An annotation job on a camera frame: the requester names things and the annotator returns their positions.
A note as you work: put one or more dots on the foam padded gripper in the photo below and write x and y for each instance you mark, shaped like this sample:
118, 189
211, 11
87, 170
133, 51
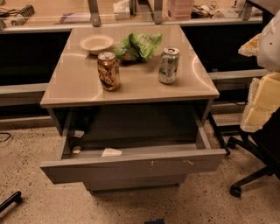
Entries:
269, 48

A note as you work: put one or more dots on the grey top drawer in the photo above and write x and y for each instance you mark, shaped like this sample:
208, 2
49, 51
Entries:
160, 145

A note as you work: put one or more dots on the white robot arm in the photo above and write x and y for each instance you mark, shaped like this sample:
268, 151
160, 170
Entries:
273, 28

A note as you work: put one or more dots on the grey drawer cabinet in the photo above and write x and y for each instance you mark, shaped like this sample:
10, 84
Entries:
75, 82

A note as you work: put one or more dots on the white paper scrap on drawer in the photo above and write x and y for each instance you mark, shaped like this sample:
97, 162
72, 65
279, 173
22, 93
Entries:
110, 152

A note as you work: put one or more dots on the small white scrap in drawer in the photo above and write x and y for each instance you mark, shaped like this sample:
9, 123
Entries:
76, 150

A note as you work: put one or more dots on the black office chair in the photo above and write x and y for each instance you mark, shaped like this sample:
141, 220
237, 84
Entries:
265, 143

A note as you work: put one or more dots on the white green soda can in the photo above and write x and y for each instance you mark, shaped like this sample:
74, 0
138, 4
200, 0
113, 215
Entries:
168, 65

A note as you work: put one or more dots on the pink plastic container stack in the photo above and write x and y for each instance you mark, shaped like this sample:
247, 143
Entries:
179, 9

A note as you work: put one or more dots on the green chip bag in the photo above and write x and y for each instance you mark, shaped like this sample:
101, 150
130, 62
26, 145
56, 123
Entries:
138, 47

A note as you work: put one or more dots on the brown soda can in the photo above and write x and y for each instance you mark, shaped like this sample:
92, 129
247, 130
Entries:
108, 70

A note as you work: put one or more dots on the white tissue box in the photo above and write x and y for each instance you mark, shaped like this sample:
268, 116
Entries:
122, 9

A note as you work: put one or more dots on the white bowl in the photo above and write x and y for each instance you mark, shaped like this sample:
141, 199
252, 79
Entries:
96, 43

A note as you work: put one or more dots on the black chair leg left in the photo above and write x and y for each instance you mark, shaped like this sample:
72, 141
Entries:
16, 197

